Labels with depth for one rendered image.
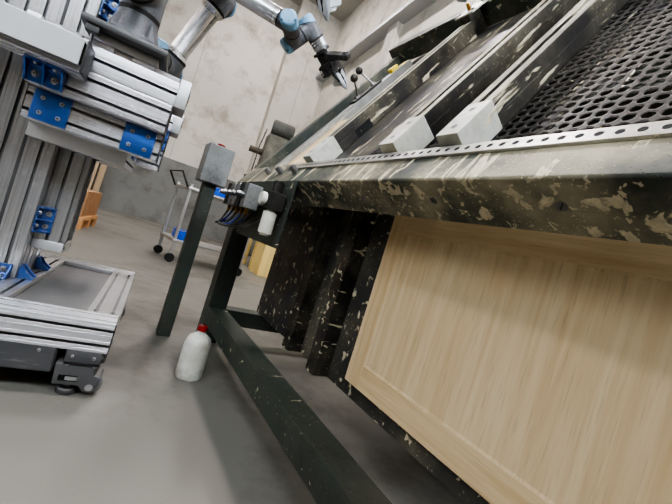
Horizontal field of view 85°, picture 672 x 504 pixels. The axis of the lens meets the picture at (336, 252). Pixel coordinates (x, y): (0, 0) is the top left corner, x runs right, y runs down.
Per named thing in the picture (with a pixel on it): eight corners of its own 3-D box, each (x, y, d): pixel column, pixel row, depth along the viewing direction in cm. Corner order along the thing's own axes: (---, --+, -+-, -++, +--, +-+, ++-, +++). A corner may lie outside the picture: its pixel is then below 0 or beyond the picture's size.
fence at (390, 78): (277, 175, 172) (272, 168, 171) (407, 68, 199) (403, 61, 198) (281, 175, 168) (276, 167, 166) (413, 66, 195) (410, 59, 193)
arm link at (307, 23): (294, 23, 173) (309, 13, 173) (307, 46, 178) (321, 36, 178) (297, 20, 166) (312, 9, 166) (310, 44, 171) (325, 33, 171)
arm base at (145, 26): (98, 22, 104) (109, -12, 104) (106, 42, 118) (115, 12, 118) (156, 49, 111) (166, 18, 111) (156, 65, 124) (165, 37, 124)
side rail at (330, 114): (266, 185, 196) (254, 168, 191) (399, 76, 228) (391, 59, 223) (270, 185, 191) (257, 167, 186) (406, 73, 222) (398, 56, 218)
